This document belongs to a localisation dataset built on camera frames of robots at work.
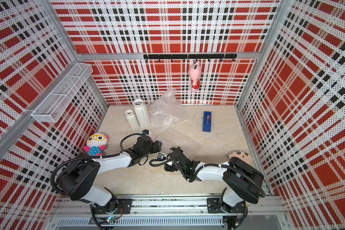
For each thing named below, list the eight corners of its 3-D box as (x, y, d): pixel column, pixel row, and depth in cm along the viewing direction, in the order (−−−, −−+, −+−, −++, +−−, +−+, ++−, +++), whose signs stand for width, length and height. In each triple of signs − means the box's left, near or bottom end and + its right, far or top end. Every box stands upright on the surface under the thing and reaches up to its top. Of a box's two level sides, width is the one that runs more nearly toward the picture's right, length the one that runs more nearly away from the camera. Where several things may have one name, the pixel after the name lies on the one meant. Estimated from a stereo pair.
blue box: (202, 131, 107) (203, 125, 102) (203, 116, 116) (204, 111, 111) (209, 132, 107) (211, 126, 101) (210, 117, 116) (211, 111, 110)
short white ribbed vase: (130, 130, 107) (123, 115, 94) (132, 124, 111) (125, 109, 98) (138, 130, 107) (131, 115, 94) (139, 124, 111) (133, 108, 98)
